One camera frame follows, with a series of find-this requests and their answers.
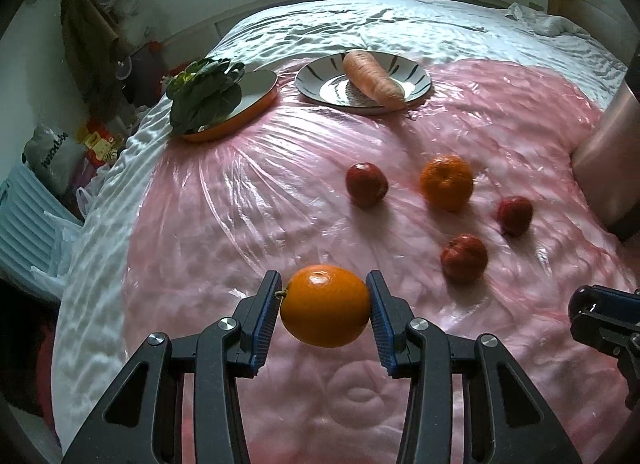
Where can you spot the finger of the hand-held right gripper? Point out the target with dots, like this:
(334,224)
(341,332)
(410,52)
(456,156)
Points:
(600,331)
(612,296)

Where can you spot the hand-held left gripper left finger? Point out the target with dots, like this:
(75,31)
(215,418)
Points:
(265,316)

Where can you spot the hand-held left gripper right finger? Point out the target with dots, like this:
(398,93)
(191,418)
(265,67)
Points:
(382,324)

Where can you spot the orange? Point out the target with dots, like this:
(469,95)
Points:
(446,182)
(325,306)

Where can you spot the red apple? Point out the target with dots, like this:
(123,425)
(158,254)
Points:
(366,185)
(514,215)
(464,259)

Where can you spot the pink plastic sheet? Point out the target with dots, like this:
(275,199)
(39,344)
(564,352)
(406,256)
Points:
(250,204)

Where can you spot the white plastic bag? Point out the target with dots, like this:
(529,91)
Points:
(90,191)
(57,254)

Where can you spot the orange plate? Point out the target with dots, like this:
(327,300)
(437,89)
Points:
(255,89)

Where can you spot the green leafy vegetable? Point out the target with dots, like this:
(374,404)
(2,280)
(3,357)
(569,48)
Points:
(205,96)

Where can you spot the striped plate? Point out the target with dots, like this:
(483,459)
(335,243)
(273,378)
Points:
(325,84)

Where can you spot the yellow boxes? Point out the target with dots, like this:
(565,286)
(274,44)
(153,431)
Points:
(97,141)

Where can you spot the carrot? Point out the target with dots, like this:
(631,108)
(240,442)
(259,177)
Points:
(372,79)

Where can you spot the light blue plastic chair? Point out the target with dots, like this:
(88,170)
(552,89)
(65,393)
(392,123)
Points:
(30,214)

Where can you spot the grey printed bag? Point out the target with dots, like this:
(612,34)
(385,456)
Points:
(50,154)

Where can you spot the dark purple suitcase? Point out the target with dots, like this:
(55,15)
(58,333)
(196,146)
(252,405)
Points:
(145,74)

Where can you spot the white crumpled pillow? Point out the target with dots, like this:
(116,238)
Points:
(545,21)

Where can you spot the small white desk fan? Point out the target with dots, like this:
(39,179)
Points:
(125,70)

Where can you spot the wooden headboard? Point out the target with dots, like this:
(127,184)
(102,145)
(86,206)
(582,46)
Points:
(590,9)

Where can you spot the brown hanging coat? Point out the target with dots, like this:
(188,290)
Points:
(85,34)

